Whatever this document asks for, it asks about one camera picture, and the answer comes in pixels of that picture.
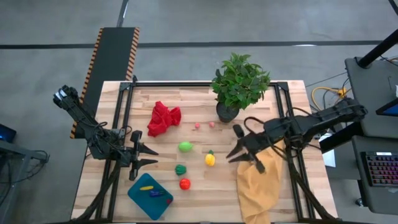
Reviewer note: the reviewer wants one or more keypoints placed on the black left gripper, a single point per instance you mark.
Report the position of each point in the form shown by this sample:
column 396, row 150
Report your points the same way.
column 133, row 155

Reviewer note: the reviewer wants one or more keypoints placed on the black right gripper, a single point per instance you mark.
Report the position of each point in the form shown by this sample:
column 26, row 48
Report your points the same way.
column 255, row 144

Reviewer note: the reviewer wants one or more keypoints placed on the small yellow toy banana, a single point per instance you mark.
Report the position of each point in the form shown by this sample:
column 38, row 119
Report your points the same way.
column 146, row 188

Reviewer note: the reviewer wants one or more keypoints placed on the dark green toy pepper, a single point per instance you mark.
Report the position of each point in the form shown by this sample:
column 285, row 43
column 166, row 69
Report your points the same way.
column 180, row 170

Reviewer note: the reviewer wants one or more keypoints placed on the purple toy eggplant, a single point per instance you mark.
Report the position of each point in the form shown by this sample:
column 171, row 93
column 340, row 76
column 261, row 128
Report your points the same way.
column 156, row 193

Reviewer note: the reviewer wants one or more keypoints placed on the small pink toy piece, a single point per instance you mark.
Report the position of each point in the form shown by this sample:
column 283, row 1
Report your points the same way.
column 211, row 124
column 197, row 125

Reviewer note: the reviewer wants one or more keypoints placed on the light green toy fruit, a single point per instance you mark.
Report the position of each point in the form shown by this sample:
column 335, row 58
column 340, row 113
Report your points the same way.
column 185, row 147

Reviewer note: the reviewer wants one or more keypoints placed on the red toy tomato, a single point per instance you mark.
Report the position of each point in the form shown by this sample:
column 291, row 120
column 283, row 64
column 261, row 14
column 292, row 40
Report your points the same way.
column 185, row 184

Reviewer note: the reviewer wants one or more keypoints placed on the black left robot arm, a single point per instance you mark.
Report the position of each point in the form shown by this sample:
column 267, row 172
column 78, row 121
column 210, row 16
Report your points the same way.
column 77, row 112

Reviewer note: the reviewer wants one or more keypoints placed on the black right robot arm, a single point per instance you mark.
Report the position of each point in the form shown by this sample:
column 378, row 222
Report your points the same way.
column 311, row 124

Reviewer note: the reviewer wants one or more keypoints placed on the teal plastic tupperware container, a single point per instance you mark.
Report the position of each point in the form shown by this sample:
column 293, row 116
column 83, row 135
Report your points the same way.
column 146, row 202

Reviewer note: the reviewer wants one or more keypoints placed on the mustard yellow cloth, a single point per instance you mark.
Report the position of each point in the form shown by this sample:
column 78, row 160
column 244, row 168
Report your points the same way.
column 258, row 186

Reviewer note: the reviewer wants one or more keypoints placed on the crumpled red cloth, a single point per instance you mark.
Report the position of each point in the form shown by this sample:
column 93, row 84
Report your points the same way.
column 163, row 118

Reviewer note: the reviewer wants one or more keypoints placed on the green potted plant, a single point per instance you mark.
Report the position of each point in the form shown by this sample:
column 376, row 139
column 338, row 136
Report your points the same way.
column 239, row 81

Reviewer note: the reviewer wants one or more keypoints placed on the white paper sheet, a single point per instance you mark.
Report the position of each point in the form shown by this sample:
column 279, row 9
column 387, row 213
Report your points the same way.
column 329, row 158

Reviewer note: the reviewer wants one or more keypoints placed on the black ramp with hazard stripes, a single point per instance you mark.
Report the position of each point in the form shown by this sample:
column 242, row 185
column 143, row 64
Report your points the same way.
column 112, row 62

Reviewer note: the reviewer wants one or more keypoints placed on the grey metal cart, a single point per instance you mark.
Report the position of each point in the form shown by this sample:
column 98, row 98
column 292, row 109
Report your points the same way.
column 18, row 155

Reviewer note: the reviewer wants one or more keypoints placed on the grey keyboard stand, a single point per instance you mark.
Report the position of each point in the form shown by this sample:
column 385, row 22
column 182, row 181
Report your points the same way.
column 373, row 199

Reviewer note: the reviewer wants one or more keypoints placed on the dark device with blue light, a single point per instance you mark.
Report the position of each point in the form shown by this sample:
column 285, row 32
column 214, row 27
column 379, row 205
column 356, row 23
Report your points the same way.
column 6, row 133

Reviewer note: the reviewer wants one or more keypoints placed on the backlit computer keyboard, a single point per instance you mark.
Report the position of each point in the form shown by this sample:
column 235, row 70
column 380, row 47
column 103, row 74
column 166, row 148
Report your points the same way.
column 384, row 169

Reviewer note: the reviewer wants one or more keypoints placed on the grey desk surface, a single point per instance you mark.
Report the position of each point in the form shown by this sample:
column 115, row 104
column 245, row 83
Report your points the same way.
column 376, row 87

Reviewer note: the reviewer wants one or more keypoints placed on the tablet with blue screen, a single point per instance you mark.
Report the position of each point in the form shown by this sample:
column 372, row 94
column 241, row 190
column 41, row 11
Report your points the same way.
column 388, row 109

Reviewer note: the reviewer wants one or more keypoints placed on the black pole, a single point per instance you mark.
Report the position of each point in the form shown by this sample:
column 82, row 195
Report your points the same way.
column 379, row 48

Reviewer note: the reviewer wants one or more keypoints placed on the black metal table frame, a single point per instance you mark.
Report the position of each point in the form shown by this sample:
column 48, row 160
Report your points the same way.
column 186, row 84

